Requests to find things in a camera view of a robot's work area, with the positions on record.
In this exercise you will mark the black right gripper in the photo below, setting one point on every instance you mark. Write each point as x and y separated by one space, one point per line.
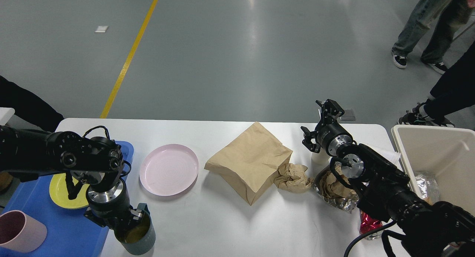
328 134

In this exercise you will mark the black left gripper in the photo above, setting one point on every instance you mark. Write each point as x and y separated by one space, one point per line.
112 209

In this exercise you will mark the grey-blue mug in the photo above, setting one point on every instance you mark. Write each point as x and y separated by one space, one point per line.
137 241

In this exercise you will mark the pink plate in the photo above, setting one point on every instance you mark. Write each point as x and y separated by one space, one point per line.
169 170

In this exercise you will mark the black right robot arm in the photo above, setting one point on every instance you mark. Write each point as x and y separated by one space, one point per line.
424 230

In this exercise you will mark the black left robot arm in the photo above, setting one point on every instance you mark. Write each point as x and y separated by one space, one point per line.
97 162

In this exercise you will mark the floor outlet plate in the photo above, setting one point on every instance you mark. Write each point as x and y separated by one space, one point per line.
348 115

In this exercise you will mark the crumpled brown paper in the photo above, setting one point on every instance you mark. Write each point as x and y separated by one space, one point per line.
293 178

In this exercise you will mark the blue plastic tray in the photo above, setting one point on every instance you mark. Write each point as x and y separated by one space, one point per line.
69 233

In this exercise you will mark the crumpled foil with paper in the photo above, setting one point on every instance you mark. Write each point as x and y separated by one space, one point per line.
333 192

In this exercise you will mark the brown paper bag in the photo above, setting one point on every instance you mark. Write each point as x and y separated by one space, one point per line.
250 162

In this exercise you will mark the yellow plate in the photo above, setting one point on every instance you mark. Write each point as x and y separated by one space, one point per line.
59 194

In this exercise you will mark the red foil wrapper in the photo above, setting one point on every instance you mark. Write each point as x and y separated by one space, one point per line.
369 224

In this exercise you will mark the foil scrap in bin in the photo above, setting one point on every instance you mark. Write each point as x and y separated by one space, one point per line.
428 187

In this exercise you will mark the pink cup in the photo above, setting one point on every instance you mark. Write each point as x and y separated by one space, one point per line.
20 232

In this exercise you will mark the beige waste bin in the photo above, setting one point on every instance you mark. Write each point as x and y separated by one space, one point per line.
447 153

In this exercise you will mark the brown shoe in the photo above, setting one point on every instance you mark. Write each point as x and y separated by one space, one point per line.
6 180

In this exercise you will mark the person in black clothes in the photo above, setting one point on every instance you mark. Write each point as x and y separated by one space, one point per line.
454 91

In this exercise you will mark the dark seated person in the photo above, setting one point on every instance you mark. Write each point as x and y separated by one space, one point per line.
28 106

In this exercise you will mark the white side table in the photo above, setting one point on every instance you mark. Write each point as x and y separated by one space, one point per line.
6 114

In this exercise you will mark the person in blue jeans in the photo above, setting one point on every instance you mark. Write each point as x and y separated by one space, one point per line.
451 15

